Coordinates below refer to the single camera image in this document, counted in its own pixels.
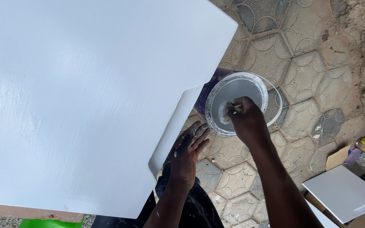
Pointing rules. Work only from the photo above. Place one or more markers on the paint-soaked sponge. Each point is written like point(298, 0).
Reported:
point(224, 111)

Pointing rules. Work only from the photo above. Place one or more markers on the person's right hand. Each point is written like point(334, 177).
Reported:
point(249, 123)

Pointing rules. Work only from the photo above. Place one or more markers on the small white painted board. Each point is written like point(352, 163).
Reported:
point(344, 193)

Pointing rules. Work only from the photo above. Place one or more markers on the green plastic stool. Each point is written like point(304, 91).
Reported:
point(49, 223)

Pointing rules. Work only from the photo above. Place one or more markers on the person's left hand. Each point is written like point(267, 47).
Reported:
point(185, 161)

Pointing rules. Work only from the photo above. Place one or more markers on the brown cardboard piece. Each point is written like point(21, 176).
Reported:
point(337, 157)

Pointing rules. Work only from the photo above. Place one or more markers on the person's right fingers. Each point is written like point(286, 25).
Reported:
point(238, 106)

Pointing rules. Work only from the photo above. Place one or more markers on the purple cloth scrap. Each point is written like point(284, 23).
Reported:
point(353, 157)

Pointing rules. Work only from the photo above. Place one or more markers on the purple paint bucket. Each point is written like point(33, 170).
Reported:
point(239, 87)

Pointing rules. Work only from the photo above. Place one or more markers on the narrow white painted board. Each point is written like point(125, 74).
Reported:
point(323, 217)

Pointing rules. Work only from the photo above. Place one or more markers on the large white painted board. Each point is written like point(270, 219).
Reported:
point(74, 95)

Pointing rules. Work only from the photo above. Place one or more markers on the person's left fingers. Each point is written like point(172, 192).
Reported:
point(198, 136)

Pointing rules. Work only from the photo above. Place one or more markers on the person's dark paint-stained trousers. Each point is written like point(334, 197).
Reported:
point(201, 209)

